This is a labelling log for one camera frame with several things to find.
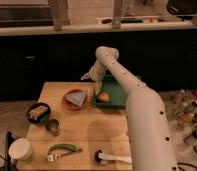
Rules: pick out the red bowl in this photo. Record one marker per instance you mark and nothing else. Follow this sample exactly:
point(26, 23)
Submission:
point(69, 105)

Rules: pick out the black bowl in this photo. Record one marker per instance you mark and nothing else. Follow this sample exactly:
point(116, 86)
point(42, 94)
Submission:
point(42, 118)

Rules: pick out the small dark cup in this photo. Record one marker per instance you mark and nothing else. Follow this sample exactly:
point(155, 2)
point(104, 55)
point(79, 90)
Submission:
point(52, 126)

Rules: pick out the black stand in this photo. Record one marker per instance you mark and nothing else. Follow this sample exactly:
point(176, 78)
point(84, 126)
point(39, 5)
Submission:
point(8, 164)

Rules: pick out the grey towel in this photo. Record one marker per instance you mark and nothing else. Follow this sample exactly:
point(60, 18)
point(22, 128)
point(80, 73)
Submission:
point(77, 98)

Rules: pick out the yellow round fruit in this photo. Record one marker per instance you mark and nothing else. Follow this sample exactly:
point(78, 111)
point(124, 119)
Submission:
point(103, 97)

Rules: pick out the white lidded container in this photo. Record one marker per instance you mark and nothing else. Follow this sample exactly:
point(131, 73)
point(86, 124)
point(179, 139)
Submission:
point(21, 150)

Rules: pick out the spice bottle rack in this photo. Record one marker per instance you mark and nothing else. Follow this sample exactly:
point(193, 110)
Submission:
point(186, 115)

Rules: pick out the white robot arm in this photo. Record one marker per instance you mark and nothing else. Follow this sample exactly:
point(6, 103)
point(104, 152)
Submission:
point(149, 136)

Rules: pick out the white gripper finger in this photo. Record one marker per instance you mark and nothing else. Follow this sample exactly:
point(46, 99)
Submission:
point(97, 87)

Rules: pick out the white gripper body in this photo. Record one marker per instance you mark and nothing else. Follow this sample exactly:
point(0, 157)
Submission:
point(93, 74)

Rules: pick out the white handled brush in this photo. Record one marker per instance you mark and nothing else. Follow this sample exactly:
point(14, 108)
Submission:
point(104, 158)

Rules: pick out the green tray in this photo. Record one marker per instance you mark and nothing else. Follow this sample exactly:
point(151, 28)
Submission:
point(116, 93)

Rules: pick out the tan sponge block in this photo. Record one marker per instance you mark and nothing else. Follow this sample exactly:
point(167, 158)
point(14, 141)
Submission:
point(36, 112)

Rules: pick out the green banana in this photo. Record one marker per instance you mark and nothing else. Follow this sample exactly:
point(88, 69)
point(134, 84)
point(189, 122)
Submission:
point(68, 147)

